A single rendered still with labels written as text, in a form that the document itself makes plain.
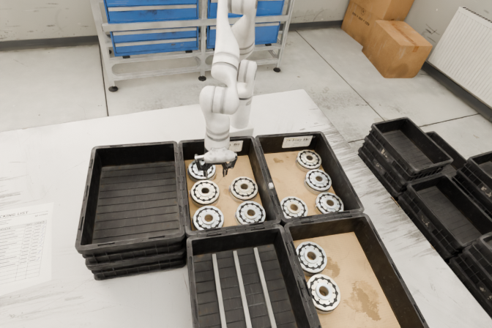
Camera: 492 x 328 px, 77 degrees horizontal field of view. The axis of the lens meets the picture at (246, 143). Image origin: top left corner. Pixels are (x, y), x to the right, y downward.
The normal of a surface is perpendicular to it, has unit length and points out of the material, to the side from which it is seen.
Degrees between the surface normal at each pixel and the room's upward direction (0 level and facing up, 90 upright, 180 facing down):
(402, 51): 90
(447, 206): 0
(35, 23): 90
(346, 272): 0
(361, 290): 0
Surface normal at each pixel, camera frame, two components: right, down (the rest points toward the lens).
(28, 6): 0.36, 0.69
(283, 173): 0.11, -0.70
